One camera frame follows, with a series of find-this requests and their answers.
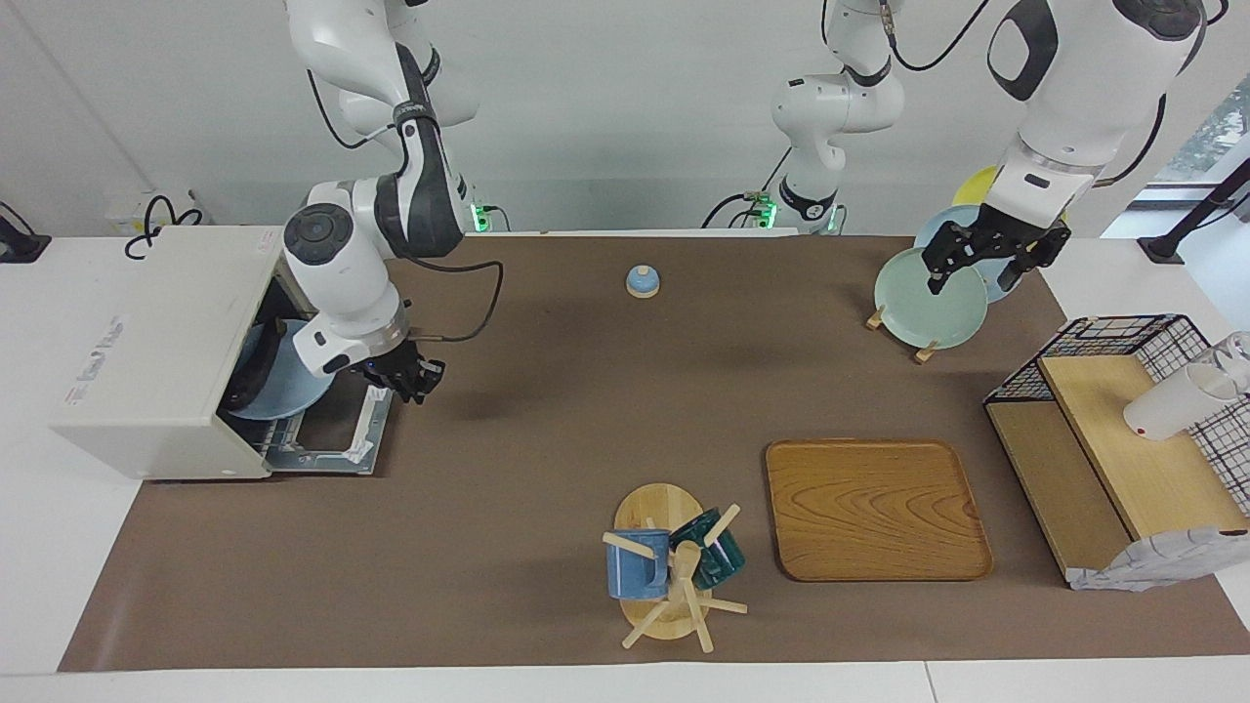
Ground glass oven door with handle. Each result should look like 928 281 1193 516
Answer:
256 383 394 476

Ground light blue oven plate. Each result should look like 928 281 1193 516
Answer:
227 318 338 421

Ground white toaster oven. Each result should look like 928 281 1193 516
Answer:
49 227 338 481

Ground light blue racked plate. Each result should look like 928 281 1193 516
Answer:
913 203 1028 304

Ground pale green plate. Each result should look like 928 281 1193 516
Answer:
873 247 989 351

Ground yellow plate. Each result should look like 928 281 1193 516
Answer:
952 164 1067 227

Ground wooden plate rack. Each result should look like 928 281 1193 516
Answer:
865 305 938 364

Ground brown table mat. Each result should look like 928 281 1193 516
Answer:
57 234 1250 673

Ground black stand pole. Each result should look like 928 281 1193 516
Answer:
1138 156 1250 265

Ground white cup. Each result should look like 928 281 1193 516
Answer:
1123 363 1239 441

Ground clear glass cup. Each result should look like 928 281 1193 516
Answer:
1206 332 1250 392

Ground wooden serving tray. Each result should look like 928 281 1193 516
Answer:
765 438 995 583

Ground wooden mug tree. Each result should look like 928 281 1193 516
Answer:
602 483 749 653

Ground blue mug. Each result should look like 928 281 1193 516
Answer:
605 528 673 600

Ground grey patterned cloth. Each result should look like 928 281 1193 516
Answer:
1066 525 1249 593

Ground dark green mug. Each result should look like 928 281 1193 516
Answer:
669 508 746 591

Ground black clamp device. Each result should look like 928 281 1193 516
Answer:
0 202 52 265

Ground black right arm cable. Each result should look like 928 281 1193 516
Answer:
396 257 505 344

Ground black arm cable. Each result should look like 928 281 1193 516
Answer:
396 257 505 344
879 0 992 72

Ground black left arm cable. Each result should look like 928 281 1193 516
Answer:
879 0 992 72

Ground black left base cable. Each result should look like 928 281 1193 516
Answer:
701 146 792 230

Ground black wire shelf wooden boards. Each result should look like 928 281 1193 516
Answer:
983 313 1250 587

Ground black oven power cable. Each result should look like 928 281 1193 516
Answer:
125 195 206 261

